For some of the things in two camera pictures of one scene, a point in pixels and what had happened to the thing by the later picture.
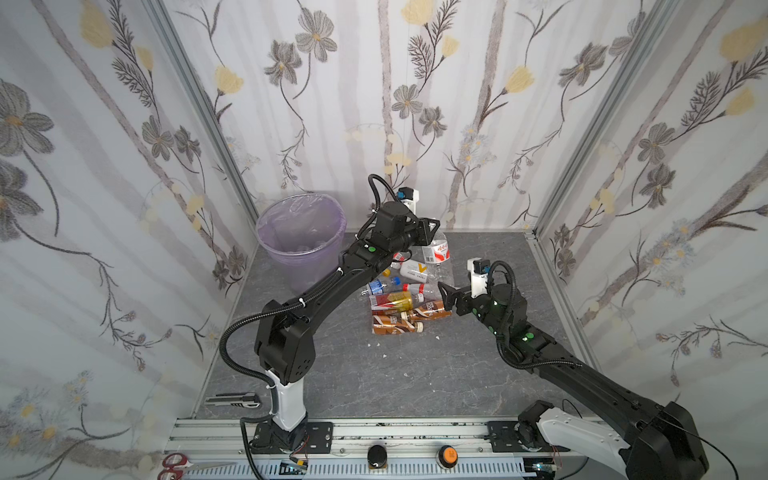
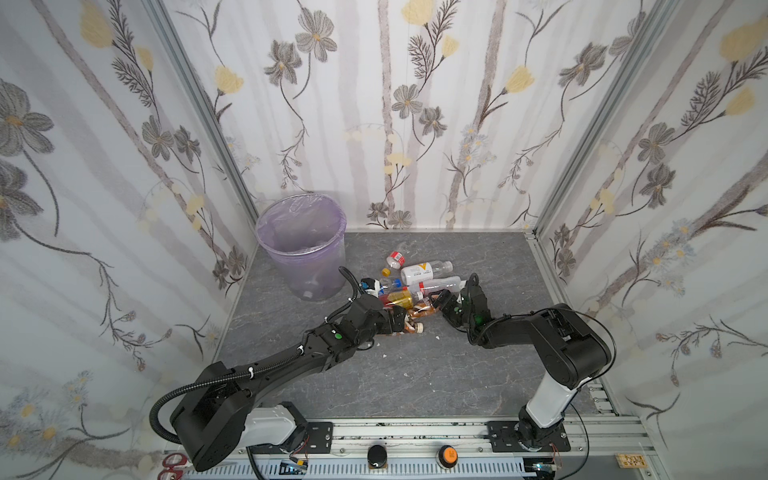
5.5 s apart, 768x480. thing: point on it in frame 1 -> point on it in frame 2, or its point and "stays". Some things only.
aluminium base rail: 386,450 stays
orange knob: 448,456 stays
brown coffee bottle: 430,310 stays
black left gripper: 424,231 -> 395,318
